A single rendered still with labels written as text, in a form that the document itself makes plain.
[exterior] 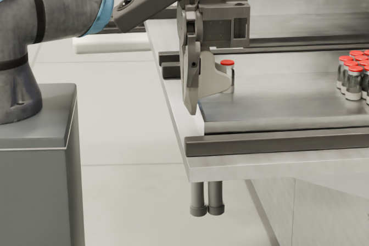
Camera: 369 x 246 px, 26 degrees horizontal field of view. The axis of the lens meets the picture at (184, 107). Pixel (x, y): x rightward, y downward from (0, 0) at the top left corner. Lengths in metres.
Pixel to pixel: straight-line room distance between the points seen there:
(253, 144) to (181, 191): 1.81
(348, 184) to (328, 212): 0.72
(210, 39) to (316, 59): 0.32
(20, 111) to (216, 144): 0.45
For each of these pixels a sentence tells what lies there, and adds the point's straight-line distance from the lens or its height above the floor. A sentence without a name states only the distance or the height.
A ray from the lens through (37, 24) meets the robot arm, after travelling 1.31.
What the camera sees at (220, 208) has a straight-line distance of 2.25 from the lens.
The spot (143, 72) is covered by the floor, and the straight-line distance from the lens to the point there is 3.91.
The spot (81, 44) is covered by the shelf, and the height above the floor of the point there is 0.80.
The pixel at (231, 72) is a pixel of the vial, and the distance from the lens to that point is 1.15.
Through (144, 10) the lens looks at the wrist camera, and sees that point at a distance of 0.96.
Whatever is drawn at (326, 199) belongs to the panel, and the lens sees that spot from 1.82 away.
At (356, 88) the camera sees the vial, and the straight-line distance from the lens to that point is 1.15.
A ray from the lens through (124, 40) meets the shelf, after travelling 1.68.
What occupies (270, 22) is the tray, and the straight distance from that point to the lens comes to 1.53.
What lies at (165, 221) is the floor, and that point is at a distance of 2.59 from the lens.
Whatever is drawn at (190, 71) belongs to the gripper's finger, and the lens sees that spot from 0.97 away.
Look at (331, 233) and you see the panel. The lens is 1.80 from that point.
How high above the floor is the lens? 1.30
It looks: 22 degrees down
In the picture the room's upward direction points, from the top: straight up
